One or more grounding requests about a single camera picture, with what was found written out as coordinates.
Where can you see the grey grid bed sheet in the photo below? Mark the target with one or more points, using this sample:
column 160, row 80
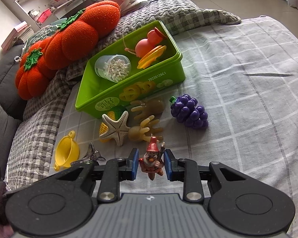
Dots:
column 238, row 104

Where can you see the brown rubber toy hand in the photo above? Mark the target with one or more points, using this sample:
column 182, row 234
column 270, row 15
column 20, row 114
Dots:
column 154, row 106

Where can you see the yellowish rubber toy hand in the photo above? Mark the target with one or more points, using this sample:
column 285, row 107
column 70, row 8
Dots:
column 136, row 132

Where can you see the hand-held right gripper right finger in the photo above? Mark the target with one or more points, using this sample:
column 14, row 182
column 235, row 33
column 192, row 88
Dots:
column 168, row 164

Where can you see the yellow toy pot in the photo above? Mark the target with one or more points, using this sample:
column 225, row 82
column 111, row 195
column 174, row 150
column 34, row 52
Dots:
column 67, row 151

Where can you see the grey sofa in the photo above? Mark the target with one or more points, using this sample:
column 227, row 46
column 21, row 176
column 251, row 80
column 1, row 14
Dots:
column 2, row 91

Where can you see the toy corn cob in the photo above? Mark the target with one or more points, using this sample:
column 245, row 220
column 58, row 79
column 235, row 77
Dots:
column 103, row 129

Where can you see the clear cotton swab jar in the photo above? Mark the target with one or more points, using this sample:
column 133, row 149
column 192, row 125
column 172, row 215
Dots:
column 114, row 68

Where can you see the purple toy grapes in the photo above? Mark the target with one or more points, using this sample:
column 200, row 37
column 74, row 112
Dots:
column 188, row 111

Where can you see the beige starfish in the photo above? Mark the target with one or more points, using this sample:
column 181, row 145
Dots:
column 116, row 129

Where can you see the green plastic box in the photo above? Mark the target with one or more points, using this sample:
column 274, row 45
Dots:
column 104, row 96

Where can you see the large orange pumpkin cushion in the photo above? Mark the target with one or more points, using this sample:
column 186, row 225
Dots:
column 84, row 29

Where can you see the pink gourd toy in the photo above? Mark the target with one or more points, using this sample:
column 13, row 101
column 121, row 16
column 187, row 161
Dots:
column 144, row 45

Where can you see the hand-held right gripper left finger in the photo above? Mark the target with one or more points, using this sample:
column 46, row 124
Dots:
column 134, row 164

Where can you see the small orange pumpkin cushion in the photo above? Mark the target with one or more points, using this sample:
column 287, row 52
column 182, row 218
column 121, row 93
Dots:
column 32, row 79

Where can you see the grey checked quilt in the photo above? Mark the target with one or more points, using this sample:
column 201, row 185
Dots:
column 188, row 12

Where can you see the red gnome figurine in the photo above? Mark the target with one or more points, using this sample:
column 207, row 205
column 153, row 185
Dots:
column 151, row 158

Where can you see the leaf pattern pillow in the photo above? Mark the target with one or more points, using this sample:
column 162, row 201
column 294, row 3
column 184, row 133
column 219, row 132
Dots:
column 42, row 33

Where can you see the orange-yellow toy slice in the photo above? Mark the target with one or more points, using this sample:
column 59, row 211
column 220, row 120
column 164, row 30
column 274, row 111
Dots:
column 151, row 54

